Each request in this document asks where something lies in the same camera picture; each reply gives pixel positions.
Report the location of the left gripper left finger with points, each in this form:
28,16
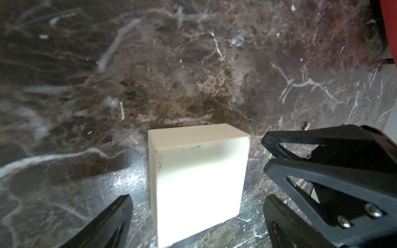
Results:
109,229

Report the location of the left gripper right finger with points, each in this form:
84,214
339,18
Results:
287,230

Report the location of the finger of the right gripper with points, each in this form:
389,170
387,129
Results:
343,146
348,206

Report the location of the small gold earring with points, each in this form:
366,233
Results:
306,126

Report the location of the cream drawer jewelry box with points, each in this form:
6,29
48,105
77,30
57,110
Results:
196,176

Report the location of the red polka dot toaster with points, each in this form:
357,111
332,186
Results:
389,13

